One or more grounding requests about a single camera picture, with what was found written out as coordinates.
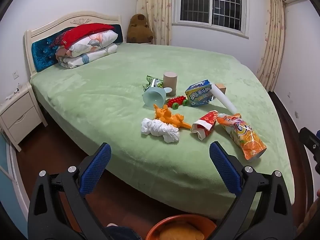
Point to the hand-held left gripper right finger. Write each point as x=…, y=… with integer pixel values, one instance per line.
x=225, y=170

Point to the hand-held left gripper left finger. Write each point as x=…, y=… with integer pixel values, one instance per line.
x=96, y=170

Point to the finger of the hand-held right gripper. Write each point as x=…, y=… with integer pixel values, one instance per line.
x=308, y=140

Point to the orange snack bag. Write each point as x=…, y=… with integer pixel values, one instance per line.
x=243, y=136

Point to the red and white snack bag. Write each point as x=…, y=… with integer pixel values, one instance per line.
x=206, y=123

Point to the white paper tube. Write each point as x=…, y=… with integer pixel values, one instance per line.
x=223, y=98

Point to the blue cookie box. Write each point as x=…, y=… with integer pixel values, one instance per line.
x=198, y=93

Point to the orange plastic bin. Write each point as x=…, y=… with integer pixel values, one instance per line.
x=156, y=226

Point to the red toy block car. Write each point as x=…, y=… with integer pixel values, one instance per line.
x=176, y=101

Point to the person's left leg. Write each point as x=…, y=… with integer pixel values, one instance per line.
x=123, y=233

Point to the bed with green blanket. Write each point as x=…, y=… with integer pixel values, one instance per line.
x=105, y=100

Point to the white crumpled tissue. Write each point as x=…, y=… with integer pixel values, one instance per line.
x=160, y=129

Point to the orange toy dinosaur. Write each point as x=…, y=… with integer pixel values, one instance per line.
x=170, y=117

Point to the small wooden block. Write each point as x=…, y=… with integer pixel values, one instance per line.
x=221, y=88

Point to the light blue plastic cup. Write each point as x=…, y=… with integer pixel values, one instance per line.
x=153, y=97

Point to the cream nightstand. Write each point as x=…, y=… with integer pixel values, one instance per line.
x=20, y=115

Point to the white round lid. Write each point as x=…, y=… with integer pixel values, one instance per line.
x=168, y=90

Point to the brown cardboard tube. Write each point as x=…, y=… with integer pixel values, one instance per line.
x=170, y=83

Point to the floral cream curtain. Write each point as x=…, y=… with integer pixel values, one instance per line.
x=272, y=42
x=156, y=12

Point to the green snack wrapper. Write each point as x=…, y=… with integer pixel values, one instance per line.
x=153, y=82

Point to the stack of pillows and blanket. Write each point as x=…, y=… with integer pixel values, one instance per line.
x=85, y=55

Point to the cream bed with blue headboard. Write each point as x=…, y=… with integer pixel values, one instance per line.
x=41, y=55

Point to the red pillow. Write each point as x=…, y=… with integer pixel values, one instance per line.
x=82, y=33

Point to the brown plush toy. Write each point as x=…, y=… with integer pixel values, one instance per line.
x=138, y=30

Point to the barred window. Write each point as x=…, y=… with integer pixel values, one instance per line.
x=211, y=2

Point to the white wall socket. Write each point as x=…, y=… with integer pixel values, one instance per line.
x=16, y=75

